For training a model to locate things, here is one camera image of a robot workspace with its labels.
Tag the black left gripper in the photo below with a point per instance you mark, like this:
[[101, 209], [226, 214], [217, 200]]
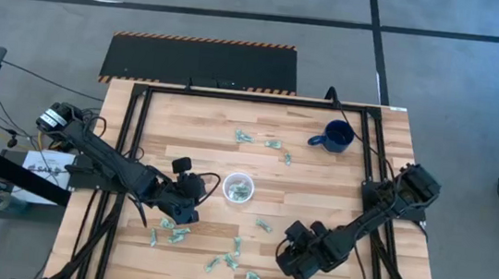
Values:
[[178, 194]]

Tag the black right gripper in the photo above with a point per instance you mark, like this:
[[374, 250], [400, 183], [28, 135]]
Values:
[[307, 252]]

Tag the green printed sweetener packet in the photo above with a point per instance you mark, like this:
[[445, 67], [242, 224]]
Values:
[[287, 159], [212, 264], [237, 246], [153, 237], [263, 225], [166, 223], [182, 231], [272, 144], [231, 261], [238, 191], [175, 239], [253, 277]]

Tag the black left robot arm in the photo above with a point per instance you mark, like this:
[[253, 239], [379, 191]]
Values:
[[103, 159]]

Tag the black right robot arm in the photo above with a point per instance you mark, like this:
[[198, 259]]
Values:
[[361, 225]]

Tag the clear plastic round container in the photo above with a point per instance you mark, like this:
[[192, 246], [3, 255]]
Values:
[[227, 188]]

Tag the small black box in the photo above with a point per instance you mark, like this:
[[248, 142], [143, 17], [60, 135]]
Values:
[[213, 83]]

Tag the dark blue ceramic mug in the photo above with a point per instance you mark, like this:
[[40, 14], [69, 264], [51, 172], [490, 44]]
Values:
[[338, 137]]

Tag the black hazard-striped floor mat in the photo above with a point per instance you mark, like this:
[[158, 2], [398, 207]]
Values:
[[202, 62]]

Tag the white printed paper sheet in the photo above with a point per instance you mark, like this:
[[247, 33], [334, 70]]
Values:
[[42, 169]]

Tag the black stand beam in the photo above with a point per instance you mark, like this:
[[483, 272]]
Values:
[[18, 175]]

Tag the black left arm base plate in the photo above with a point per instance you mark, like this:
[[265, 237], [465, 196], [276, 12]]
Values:
[[80, 179]]

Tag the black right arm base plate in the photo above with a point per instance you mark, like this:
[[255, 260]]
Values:
[[413, 215]]

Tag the black aluminium table frame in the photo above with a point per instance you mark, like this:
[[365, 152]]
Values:
[[258, 98]]

